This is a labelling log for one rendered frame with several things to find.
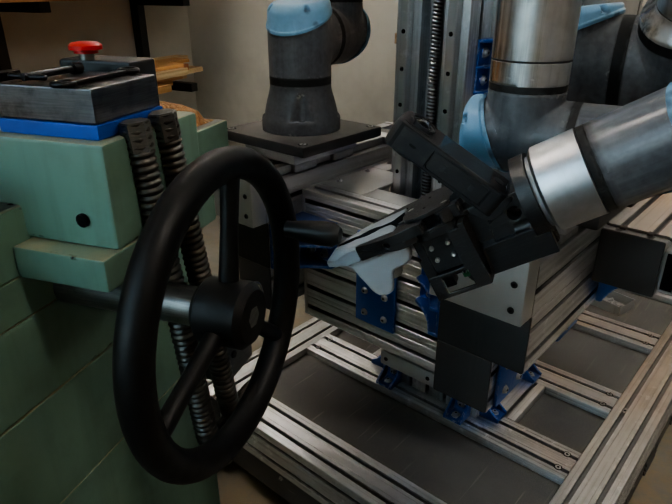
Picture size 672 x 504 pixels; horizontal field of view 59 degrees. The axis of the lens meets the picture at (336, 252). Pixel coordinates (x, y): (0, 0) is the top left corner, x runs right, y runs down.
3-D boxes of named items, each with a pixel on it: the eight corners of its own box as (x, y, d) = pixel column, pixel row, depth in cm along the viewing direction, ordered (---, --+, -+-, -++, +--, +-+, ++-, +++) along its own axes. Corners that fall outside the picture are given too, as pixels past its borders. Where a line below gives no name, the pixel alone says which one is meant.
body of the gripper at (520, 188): (431, 305, 53) (563, 259, 48) (387, 224, 52) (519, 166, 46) (445, 269, 60) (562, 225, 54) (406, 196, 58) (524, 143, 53)
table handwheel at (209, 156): (222, 549, 51) (92, 345, 32) (38, 491, 57) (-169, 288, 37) (326, 304, 71) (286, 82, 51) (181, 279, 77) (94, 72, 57)
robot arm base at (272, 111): (300, 116, 124) (299, 67, 120) (356, 126, 115) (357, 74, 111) (246, 128, 114) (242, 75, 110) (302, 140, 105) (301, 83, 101)
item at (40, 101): (99, 141, 46) (87, 68, 44) (-9, 131, 50) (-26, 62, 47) (188, 110, 58) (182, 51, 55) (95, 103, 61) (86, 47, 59)
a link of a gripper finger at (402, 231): (357, 268, 54) (444, 232, 49) (349, 253, 53) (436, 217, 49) (371, 247, 58) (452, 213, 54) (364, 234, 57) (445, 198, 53)
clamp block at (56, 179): (116, 253, 49) (98, 146, 45) (-11, 233, 53) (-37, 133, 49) (207, 197, 61) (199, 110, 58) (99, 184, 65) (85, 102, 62)
